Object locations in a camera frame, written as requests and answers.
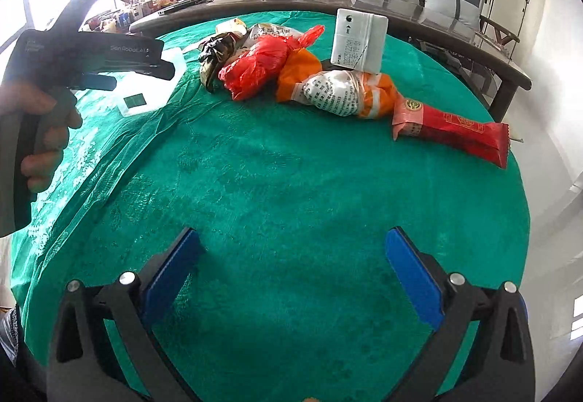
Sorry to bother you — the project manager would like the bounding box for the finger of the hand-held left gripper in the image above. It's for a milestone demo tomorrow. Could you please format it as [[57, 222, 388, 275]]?
[[101, 60, 176, 81], [68, 73, 118, 92]]

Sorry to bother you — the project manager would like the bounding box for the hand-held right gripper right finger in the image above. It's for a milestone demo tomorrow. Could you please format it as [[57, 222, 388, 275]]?
[[384, 226, 536, 402]]

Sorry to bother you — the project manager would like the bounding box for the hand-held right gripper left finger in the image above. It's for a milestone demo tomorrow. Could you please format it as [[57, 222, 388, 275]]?
[[46, 226, 203, 402]]

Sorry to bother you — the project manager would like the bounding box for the clear plastic container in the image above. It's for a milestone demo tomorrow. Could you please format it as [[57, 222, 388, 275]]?
[[119, 48, 187, 118]]

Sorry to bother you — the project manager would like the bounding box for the red plastic bag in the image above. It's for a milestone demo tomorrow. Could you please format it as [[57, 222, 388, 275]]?
[[219, 25, 326, 101]]

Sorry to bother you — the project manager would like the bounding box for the person's left hand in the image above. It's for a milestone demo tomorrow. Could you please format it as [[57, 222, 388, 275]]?
[[0, 81, 83, 194]]

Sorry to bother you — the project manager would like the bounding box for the cluster of small bottles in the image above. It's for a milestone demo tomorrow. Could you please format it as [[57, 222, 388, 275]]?
[[82, 0, 183, 33]]

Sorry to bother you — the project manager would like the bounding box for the dark crumpled wrapper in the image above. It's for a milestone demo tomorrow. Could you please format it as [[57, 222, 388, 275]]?
[[199, 32, 247, 92]]

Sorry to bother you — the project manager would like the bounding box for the green tablecloth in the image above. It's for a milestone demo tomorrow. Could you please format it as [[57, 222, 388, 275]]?
[[9, 11, 531, 402]]

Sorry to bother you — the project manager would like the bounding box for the red snack packet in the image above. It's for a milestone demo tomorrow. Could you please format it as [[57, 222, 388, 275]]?
[[392, 96, 510, 170]]

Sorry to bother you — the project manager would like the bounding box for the orange plastic bag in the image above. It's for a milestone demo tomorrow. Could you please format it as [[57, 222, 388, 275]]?
[[276, 49, 404, 119]]

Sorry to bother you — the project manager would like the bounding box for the long dark table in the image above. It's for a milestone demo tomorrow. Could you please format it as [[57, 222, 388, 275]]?
[[129, 0, 533, 123]]

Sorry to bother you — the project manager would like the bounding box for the white printed plastic bag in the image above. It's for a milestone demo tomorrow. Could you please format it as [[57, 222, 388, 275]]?
[[291, 70, 366, 117]]

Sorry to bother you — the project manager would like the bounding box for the white carton box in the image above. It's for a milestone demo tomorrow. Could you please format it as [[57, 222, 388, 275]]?
[[330, 8, 389, 75]]

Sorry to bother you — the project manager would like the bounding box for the wooden chair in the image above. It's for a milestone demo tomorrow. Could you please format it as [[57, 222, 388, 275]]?
[[478, 15, 521, 48]]

